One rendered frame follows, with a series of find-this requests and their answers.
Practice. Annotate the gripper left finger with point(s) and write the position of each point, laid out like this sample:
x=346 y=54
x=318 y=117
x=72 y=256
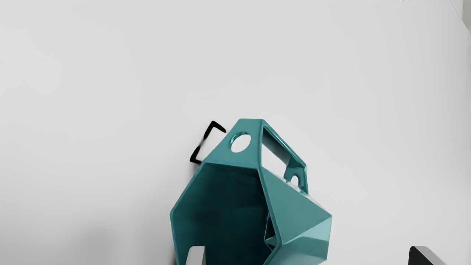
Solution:
x=196 y=256

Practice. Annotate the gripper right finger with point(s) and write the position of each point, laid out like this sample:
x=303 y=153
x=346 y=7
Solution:
x=423 y=257

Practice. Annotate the teal faceted mug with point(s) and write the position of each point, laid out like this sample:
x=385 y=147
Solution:
x=294 y=221

